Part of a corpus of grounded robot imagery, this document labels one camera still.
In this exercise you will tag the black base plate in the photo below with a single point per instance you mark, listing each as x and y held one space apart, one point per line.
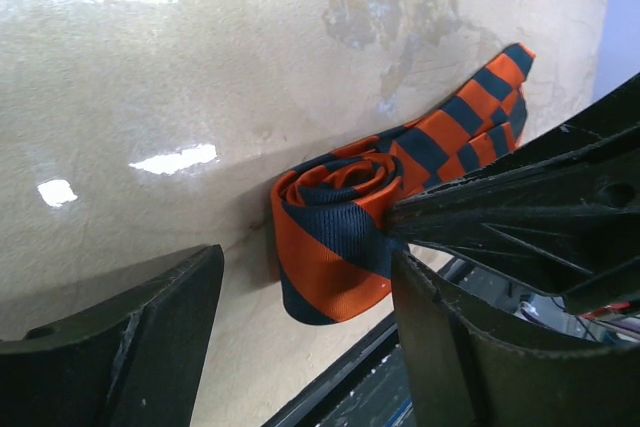
369 384

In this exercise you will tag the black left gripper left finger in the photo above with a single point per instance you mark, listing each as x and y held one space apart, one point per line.
135 359

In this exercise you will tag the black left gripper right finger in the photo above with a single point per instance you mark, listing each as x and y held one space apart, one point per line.
471 364

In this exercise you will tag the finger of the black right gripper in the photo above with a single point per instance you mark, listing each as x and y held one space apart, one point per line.
560 218
607 128

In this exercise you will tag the orange navy striped tie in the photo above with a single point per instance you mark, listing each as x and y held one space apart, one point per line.
334 256

